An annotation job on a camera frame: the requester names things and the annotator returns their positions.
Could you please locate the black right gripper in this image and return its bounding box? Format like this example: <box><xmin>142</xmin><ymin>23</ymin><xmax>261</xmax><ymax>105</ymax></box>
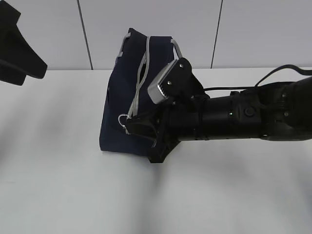
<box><xmin>125</xmin><ymin>94</ymin><xmax>210</xmax><ymax>163</ymax></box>

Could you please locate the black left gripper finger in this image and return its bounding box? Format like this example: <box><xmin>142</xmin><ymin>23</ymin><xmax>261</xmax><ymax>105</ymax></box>
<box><xmin>0</xmin><ymin>0</ymin><xmax>47</xmax><ymax>78</ymax></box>
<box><xmin>0</xmin><ymin>62</ymin><xmax>26</xmax><ymax>86</ymax></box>

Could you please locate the navy and white lunch bag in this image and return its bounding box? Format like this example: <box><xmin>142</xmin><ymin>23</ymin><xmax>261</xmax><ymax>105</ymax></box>
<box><xmin>99</xmin><ymin>27</ymin><xmax>208</xmax><ymax>156</ymax></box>

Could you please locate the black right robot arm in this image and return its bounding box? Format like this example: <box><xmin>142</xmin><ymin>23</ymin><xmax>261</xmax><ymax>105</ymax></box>
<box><xmin>124</xmin><ymin>78</ymin><xmax>312</xmax><ymax>163</ymax></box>

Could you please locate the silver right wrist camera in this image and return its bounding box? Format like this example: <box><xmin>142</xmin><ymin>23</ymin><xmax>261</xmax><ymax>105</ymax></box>
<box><xmin>147</xmin><ymin>58</ymin><xmax>193</xmax><ymax>104</ymax></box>

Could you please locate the black cable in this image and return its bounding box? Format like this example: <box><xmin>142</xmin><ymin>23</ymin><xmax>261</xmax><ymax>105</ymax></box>
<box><xmin>203</xmin><ymin>63</ymin><xmax>312</xmax><ymax>92</ymax></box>

